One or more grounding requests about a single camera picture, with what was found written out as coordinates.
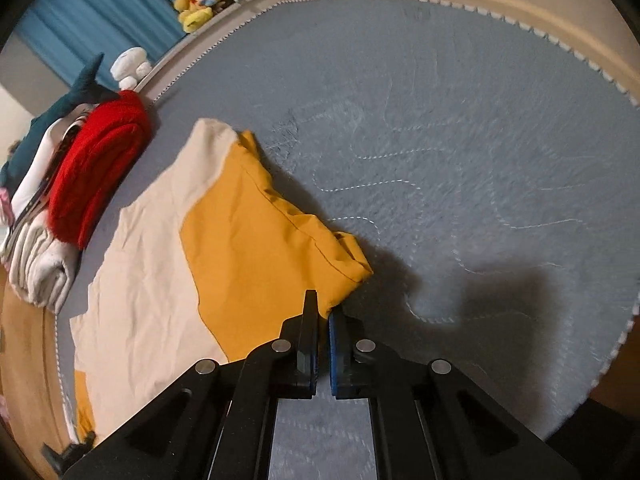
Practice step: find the blue curtain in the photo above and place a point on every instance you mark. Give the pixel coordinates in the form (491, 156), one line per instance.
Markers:
(65, 34)

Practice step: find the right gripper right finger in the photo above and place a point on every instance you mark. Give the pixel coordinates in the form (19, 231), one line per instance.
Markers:
(350, 379)

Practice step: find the beige and yellow hooded jacket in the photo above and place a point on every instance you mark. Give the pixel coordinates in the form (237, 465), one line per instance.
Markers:
(207, 262)

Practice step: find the yellow plush toys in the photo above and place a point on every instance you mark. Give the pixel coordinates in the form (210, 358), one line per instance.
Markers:
(193, 14)

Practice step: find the white folded clothes stack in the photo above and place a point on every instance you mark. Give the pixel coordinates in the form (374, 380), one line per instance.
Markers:
(32, 197)

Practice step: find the red fluffy blanket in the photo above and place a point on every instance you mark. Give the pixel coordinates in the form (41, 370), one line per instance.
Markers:
(114, 136)

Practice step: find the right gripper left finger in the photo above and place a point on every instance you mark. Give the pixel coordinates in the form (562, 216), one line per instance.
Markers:
(300, 367)

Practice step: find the folded white duvet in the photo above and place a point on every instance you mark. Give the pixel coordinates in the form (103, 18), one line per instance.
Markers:
(41, 268)

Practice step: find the white plush toy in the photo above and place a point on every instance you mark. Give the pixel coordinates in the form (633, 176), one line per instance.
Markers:
(130, 68)

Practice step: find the teal shark plush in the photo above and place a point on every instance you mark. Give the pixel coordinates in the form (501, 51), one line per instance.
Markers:
(84, 90)

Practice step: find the wooden bed frame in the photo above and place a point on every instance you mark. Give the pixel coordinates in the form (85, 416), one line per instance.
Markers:
(37, 402)

